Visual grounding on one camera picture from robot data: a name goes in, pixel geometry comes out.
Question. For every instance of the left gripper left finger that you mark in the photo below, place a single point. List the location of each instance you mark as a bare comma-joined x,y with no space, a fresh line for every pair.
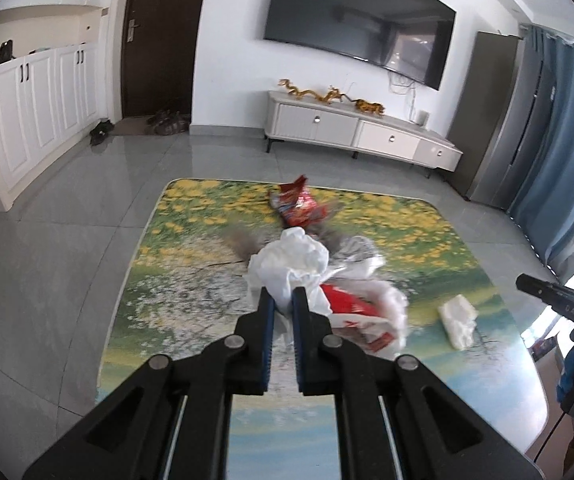
170,418

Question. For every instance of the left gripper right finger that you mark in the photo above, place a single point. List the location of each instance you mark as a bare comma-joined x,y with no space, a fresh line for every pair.
396,419

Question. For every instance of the white plastic bag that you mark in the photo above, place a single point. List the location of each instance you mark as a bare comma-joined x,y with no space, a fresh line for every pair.
294,260

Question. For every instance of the red chip bag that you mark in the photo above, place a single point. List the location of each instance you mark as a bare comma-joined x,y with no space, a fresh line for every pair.
295,205

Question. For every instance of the red white paper bag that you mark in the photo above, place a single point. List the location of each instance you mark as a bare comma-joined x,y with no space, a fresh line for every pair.
369,313

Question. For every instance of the blue curtain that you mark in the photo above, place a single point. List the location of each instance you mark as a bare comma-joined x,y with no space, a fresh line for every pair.
544,205

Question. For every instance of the white crumpled tissue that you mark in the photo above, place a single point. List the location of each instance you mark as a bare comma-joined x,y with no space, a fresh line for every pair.
459,319

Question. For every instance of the flower landscape floor mat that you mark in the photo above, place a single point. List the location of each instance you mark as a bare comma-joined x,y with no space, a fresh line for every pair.
390,273

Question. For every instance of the silver foil wrapper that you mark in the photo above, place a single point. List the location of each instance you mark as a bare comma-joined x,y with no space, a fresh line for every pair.
354,255

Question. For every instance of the grey refrigerator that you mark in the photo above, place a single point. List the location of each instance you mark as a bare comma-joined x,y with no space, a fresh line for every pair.
501,118

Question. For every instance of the small white router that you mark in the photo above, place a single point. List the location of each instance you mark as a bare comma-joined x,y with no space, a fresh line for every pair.
420,118

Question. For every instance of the black shoes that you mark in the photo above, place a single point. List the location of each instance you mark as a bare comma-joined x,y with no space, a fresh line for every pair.
100,132

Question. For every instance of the pile of dark shoes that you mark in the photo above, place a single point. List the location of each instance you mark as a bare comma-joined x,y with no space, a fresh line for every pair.
167,123

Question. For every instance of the white TV cabinet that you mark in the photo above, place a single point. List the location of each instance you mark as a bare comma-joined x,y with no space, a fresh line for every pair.
340,126

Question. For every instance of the golden tiger figurine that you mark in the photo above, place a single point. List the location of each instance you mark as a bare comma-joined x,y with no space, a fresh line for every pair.
366,107

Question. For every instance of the long golden dragon figurine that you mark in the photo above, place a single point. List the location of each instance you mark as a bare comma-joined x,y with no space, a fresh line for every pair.
333,93

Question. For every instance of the dark brown door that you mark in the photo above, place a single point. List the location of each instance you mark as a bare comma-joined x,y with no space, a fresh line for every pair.
158,56

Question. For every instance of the black bag on counter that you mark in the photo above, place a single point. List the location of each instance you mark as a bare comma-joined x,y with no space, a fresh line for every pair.
6,51

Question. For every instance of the white wall cupboards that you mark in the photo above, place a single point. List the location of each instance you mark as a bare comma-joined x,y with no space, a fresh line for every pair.
52,93

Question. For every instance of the wall mounted black television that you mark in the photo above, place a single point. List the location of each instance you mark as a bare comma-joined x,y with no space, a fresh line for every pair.
408,37

